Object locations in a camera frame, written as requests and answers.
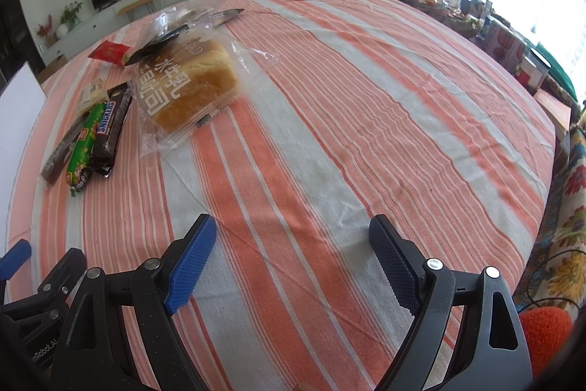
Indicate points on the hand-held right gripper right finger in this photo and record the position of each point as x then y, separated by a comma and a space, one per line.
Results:
393, 267

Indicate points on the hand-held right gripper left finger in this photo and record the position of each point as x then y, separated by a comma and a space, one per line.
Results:
190, 267

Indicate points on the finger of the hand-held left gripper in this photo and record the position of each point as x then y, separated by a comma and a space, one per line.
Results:
68, 267
13, 256

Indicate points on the dark brown snack bar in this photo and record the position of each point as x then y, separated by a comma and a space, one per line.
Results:
57, 159

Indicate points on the green sausage stick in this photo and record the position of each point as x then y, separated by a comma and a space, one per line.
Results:
84, 143

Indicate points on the brown chocolate bar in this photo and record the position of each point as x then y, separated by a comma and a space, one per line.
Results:
110, 130

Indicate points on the small beige snack packet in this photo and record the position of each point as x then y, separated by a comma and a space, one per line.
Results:
91, 93

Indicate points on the bread loaf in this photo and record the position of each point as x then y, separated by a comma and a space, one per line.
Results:
192, 84

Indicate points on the red snack packet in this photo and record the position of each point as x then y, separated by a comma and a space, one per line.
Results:
107, 51

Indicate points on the long black snack packet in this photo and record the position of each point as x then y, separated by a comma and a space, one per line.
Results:
174, 34

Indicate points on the white board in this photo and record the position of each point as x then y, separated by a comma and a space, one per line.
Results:
18, 134

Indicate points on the orange striped tablecloth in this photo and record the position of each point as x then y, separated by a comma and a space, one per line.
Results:
320, 120

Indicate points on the orange cushion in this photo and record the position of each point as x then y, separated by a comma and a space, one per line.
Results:
545, 336

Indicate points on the floral cloth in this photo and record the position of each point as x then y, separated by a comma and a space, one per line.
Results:
567, 207

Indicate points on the pink box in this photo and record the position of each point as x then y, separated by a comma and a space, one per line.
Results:
551, 111

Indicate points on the dark glass cabinet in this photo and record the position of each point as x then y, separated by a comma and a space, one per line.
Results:
18, 29

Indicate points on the red flower arrangement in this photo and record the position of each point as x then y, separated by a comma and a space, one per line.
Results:
46, 29

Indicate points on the leafy plant in white pot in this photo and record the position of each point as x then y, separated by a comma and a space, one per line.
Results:
68, 17

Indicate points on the red patterned box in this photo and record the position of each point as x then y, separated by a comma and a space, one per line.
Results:
503, 45

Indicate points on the green cloth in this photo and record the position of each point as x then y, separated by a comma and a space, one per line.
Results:
556, 70

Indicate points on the wooden stool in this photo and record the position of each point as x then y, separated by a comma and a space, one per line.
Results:
137, 0

